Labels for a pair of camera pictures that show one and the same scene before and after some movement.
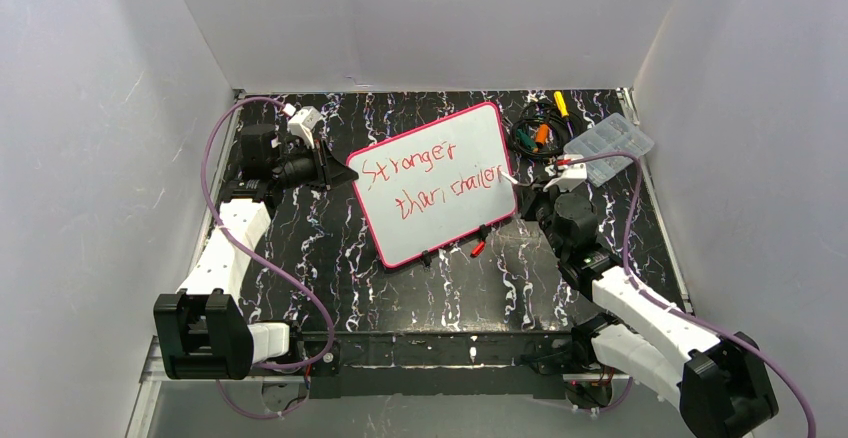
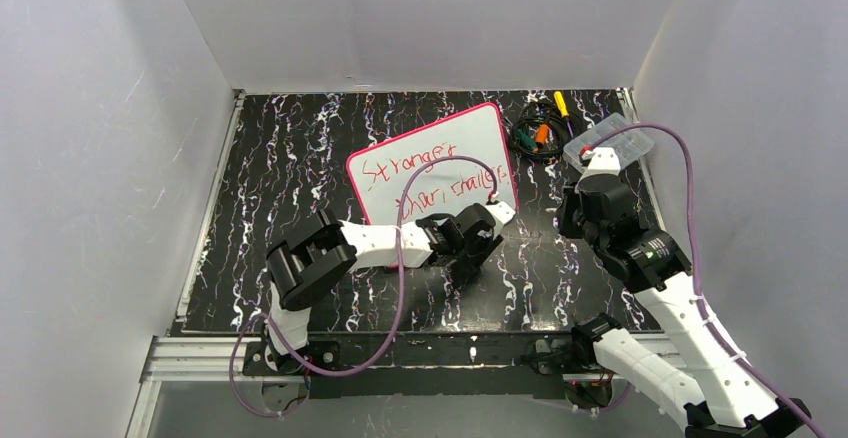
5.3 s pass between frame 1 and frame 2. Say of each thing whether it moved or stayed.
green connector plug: stayed
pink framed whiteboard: stayed
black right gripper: moved
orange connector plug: stayed
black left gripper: moved
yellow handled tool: stayed
